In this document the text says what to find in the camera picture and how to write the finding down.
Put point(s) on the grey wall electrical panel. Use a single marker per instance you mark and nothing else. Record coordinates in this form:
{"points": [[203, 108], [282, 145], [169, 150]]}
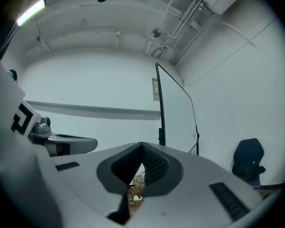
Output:
{"points": [[155, 89]]}

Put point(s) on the ceiling light panel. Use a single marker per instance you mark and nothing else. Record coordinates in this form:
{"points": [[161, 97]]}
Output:
{"points": [[31, 12]]}

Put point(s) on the bundle of white ceiling pipes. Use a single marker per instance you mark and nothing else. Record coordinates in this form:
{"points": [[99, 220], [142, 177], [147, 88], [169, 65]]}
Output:
{"points": [[180, 25]]}

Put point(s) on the black framed whiteboard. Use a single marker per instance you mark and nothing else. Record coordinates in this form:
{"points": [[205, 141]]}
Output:
{"points": [[175, 108]]}

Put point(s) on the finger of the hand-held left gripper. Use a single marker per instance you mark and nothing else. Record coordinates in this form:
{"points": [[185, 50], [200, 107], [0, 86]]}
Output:
{"points": [[83, 145]]}

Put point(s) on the white power strip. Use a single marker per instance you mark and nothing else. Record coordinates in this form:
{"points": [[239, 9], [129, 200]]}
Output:
{"points": [[137, 197]]}

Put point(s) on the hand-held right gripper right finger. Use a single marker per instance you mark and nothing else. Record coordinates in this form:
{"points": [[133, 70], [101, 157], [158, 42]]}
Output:
{"points": [[192, 186]]}

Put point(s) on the round ceiling smoke detector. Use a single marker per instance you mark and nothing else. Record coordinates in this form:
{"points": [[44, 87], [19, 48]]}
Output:
{"points": [[156, 32]]}

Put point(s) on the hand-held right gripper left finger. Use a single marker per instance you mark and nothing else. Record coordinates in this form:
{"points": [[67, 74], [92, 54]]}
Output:
{"points": [[85, 174]]}

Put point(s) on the black office chair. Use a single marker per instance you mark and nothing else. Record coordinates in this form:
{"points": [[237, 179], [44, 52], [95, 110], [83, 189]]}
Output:
{"points": [[248, 158]]}

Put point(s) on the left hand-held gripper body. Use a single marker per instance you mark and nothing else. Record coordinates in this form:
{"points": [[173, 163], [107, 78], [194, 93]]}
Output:
{"points": [[19, 108]]}

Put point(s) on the person's left hand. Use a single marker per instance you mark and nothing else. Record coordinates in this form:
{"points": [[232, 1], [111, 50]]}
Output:
{"points": [[59, 149]]}

